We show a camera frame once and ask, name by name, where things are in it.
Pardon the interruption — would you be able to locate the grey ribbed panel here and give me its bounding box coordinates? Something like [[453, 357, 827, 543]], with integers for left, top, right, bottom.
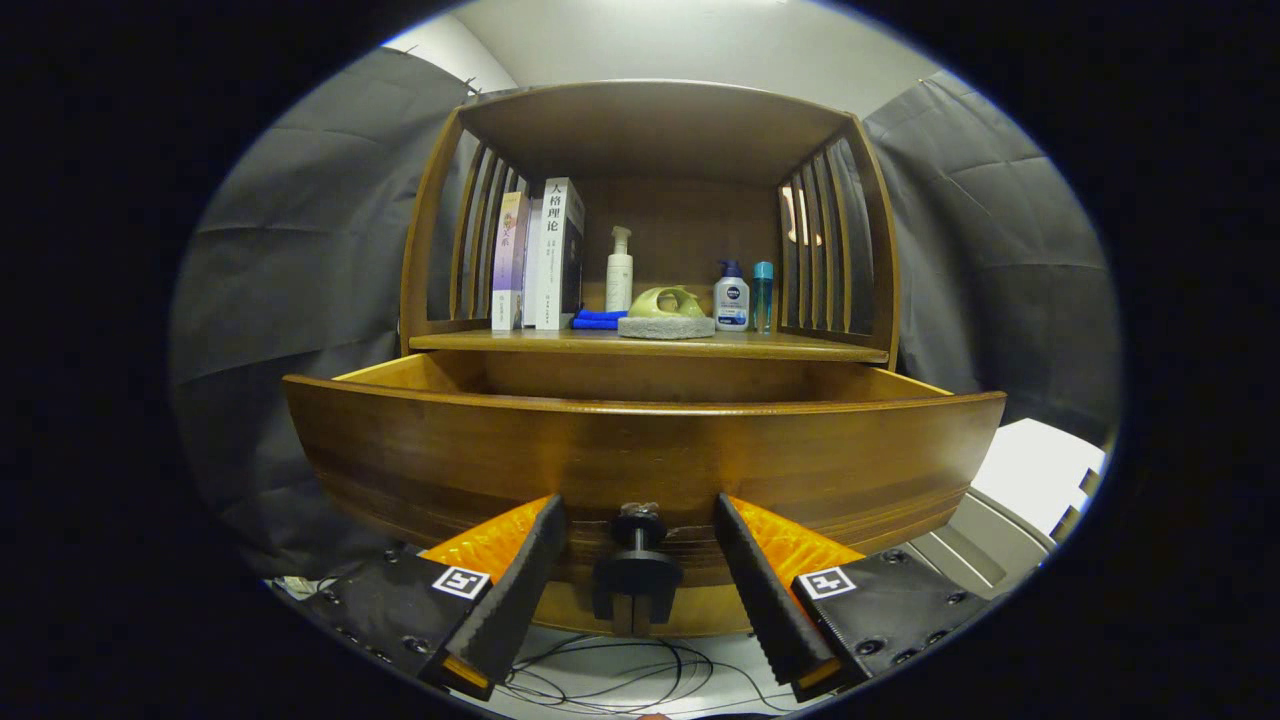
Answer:
[[905, 487, 1056, 601]]

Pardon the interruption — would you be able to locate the thin white book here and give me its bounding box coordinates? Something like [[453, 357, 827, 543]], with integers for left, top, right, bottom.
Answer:
[[523, 197, 546, 329]]

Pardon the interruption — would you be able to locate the green-handled grey scrub brush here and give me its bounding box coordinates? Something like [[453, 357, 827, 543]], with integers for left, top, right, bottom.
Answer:
[[617, 285, 717, 340]]

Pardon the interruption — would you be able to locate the white pump bottle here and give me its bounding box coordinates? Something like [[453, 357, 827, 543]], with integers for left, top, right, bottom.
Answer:
[[605, 226, 635, 313]]

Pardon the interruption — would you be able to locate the white table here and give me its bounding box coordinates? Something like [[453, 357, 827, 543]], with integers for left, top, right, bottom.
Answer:
[[970, 418, 1109, 536]]

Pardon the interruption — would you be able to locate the pastel purple book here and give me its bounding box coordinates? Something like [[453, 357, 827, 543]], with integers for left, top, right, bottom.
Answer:
[[490, 192, 531, 332]]

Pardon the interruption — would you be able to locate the wooden drawer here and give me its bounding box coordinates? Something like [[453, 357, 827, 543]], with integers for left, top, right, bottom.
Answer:
[[282, 350, 1008, 601]]

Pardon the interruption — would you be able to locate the wooden cabinet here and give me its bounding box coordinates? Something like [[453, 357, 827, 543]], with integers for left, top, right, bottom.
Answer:
[[398, 80, 901, 638]]

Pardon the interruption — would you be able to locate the wooden countertop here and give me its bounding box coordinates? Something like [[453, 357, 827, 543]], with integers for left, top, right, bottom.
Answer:
[[408, 328, 891, 364]]

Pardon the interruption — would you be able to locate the thick white and black book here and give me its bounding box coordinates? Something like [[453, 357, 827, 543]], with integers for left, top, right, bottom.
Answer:
[[535, 177, 587, 332]]

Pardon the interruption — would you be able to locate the white bottle with blue cap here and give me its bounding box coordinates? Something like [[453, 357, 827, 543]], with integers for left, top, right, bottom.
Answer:
[[713, 260, 751, 332]]

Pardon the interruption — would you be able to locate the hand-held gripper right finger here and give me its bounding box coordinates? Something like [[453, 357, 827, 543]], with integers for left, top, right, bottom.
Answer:
[[712, 492, 1006, 703]]

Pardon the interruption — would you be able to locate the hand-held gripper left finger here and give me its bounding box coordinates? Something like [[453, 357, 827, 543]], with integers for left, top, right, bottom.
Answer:
[[300, 493, 569, 701]]

